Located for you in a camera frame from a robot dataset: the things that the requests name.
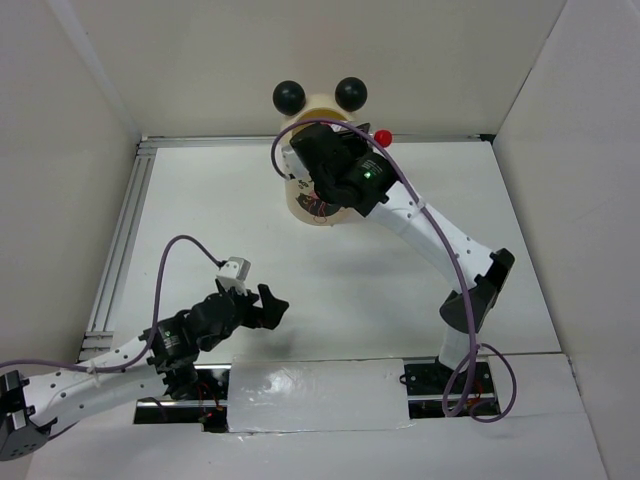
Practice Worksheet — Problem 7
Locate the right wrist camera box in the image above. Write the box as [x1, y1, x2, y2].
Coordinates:
[280, 146, 312, 182]

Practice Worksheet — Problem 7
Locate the red label clear bottle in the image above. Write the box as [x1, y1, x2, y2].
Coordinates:
[344, 128, 395, 150]

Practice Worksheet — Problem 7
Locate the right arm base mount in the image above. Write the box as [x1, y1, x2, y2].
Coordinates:
[395, 354, 503, 419]

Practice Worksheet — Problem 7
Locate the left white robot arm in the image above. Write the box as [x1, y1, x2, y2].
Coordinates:
[1, 284, 289, 461]

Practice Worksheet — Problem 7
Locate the cream bin with black ears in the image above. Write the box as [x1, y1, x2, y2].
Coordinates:
[272, 77, 368, 226]

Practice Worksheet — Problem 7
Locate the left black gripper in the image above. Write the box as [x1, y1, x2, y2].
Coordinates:
[201, 281, 289, 351]

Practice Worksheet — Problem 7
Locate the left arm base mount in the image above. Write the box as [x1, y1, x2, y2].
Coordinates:
[133, 364, 231, 434]

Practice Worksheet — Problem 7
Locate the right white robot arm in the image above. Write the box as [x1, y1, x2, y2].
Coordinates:
[289, 123, 515, 392]

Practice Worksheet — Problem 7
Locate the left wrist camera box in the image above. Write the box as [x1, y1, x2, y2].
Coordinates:
[216, 257, 251, 295]

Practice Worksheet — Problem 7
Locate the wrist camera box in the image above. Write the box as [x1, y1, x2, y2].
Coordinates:
[280, 146, 312, 182]
[216, 257, 251, 295]

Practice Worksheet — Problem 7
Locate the aluminium frame rail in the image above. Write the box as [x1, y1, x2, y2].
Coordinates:
[77, 137, 157, 363]

